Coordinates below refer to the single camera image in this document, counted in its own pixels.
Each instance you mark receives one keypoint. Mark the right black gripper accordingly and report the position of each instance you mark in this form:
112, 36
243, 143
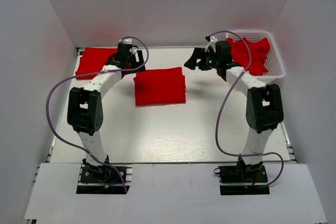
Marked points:
199, 53

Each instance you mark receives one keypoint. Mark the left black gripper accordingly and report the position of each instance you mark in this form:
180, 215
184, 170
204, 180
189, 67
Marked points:
138, 64

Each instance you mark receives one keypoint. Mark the red t shirt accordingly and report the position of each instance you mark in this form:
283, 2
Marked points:
93, 60
160, 87

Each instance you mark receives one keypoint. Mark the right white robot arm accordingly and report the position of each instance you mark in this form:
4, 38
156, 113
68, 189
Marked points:
264, 109

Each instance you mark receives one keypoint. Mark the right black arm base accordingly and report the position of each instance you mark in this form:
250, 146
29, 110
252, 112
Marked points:
242, 180

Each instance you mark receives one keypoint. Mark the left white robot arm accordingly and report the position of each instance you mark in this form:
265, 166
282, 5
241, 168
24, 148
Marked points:
85, 110

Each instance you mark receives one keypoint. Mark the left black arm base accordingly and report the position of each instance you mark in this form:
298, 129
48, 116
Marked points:
103, 180

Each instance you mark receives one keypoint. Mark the red t shirts in basket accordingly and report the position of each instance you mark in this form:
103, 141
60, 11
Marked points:
258, 51

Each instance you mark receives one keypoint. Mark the folded red t shirt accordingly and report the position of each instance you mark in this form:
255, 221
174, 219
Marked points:
93, 60

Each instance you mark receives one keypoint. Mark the white plastic basket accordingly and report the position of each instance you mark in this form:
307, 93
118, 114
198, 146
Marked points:
273, 62

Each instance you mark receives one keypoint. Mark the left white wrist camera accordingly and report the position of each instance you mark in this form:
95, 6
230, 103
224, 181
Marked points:
127, 41

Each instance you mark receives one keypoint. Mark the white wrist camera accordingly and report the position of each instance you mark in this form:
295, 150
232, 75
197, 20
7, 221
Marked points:
211, 41
127, 41

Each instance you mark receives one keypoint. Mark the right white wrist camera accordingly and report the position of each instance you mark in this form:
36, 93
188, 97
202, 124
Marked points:
211, 41

